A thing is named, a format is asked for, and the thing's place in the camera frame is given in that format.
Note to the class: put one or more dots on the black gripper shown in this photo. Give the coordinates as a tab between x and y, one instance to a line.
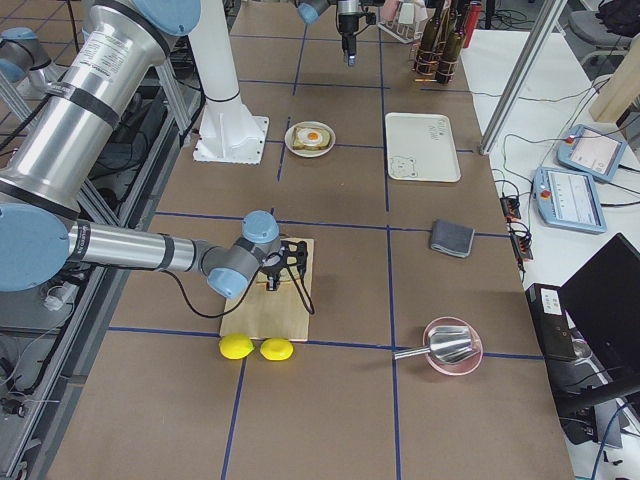
271	274
347	26

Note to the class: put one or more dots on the white round plate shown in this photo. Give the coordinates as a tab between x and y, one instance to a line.
303	153

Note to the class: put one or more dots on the bread slice with fried egg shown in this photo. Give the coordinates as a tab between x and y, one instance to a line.
310	138

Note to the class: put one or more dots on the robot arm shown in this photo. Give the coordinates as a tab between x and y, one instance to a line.
311	10
97	119

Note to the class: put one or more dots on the cream bear tray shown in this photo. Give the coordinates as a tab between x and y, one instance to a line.
421	147

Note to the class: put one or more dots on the wooden cutting board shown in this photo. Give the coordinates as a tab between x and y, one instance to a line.
268	314

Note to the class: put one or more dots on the pink cup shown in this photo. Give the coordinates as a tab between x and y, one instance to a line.
389	9

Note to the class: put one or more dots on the yellow lemon right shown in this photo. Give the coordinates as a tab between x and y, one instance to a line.
276	349

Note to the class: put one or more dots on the yellow lemon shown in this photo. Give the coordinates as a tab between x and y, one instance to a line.
235	346
276	349

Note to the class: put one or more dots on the green wine bottle middle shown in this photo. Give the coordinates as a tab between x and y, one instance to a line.
430	35

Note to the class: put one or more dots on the green wine bottle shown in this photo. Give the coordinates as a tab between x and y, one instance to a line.
447	65
430	35
456	37

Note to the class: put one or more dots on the yellow lemon left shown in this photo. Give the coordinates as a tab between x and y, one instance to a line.
235	346

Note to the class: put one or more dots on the green wine bottle front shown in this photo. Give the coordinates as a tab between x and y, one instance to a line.
447	65

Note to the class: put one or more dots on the green wine bottle back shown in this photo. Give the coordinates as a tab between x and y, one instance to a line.
456	37

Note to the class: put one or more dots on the red cylinder flask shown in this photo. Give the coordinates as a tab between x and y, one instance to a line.
472	15

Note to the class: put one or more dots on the grey folded cloth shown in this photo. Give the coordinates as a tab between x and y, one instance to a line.
451	238

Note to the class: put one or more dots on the metal scoop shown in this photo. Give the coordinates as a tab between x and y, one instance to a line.
446	343

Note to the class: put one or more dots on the pink bowl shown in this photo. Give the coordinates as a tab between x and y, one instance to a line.
465	364

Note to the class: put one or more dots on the blue teach pendant far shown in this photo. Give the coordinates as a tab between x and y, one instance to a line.
590	151

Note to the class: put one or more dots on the blue teach pendant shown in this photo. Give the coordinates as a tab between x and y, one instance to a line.
590	151
568	200

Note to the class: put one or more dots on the blue teach pendant near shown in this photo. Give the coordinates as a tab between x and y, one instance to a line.
568	200

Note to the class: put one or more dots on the black box device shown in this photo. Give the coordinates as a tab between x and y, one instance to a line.
556	340

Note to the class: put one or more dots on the black laptop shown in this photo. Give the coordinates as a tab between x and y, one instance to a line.
602	299

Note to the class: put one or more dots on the white wire cup rack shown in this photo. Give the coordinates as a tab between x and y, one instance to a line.
408	24

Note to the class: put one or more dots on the copper wire bottle rack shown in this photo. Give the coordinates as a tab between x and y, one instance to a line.
431	76

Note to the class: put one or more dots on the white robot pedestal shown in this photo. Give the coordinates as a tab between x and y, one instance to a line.
228	132

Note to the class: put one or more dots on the aluminium frame post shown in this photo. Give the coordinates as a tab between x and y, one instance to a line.
537	38

